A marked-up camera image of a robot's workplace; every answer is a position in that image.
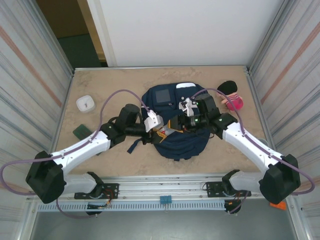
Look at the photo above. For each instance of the navy blue backpack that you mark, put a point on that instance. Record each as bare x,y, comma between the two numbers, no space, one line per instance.
182,145

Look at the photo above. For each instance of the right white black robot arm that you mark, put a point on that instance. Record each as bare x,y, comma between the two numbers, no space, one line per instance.
250,145

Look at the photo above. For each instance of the plush doll pink striped shirt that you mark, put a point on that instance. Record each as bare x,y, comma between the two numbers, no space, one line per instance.
232,100

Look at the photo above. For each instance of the dark green notebook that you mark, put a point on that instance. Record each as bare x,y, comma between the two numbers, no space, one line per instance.
98,154
81,131

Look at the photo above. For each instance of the blue clip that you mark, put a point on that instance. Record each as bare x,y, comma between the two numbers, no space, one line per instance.
165,199

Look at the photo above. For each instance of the orange plastic block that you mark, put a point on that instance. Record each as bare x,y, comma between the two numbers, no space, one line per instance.
278,205

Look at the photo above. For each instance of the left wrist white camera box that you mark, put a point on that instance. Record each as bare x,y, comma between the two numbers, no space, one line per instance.
153,121

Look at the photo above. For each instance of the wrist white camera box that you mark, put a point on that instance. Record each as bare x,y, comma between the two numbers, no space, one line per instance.
188,107
153,121

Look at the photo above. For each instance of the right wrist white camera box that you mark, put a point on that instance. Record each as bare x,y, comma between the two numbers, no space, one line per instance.
188,107

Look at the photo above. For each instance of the aluminium frame rail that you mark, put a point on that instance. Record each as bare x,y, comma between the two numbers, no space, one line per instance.
162,186

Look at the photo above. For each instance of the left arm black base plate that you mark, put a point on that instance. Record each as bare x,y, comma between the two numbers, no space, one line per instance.
111,190

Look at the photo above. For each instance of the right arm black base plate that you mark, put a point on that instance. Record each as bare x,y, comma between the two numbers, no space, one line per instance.
215,188

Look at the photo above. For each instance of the white door frame post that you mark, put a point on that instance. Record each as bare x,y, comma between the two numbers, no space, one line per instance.
102,32

